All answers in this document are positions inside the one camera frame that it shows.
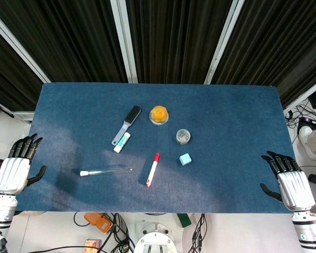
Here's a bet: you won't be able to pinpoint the red and white marker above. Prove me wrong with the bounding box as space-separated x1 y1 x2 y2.
145 152 161 188

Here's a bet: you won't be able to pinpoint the white robot torso base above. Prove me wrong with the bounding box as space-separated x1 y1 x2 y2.
133 212 182 253

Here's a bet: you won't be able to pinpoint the clear test tube white cap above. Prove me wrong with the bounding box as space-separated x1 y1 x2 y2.
80 168 133 177

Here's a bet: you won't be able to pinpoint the person's leg and white shoe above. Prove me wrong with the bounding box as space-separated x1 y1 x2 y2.
299 125 316 160

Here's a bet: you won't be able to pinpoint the white aluminium frame post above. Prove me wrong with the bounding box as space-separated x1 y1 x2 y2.
110 0 138 84
203 0 245 85
0 6 52 84

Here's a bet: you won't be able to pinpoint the light blue cube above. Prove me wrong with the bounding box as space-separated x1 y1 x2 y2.
179 152 193 167

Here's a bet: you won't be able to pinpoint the orange power box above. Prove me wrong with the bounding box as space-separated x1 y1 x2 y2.
84 212 113 234

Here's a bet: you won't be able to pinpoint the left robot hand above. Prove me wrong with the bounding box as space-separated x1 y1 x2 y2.
0 133 47 196

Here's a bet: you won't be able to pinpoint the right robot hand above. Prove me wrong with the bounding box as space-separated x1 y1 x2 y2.
260 150 316 210

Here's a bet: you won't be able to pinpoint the green and white glue stick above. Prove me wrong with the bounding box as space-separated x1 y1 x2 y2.
113 132 131 153

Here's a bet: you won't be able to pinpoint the grey brush black bristles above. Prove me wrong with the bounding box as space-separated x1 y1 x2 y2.
111 105 142 146

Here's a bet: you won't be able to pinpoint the green rectangular block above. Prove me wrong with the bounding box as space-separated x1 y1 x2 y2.
176 213 192 228

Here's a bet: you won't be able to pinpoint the blue felt table mat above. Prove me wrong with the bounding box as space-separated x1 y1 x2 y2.
12 82 308 213

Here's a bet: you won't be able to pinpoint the small orange carton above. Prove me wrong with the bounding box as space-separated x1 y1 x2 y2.
85 238 102 250

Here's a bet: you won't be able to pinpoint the orange fruit jelly cup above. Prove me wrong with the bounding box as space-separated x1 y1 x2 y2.
149 105 170 125

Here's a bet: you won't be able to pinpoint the black pleated curtain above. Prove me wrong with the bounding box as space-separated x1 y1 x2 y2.
0 0 316 112

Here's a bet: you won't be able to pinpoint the black cable bundle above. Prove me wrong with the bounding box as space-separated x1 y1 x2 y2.
190 213 208 253

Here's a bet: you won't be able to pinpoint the clear plastic cup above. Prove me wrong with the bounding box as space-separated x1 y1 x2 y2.
176 128 191 145

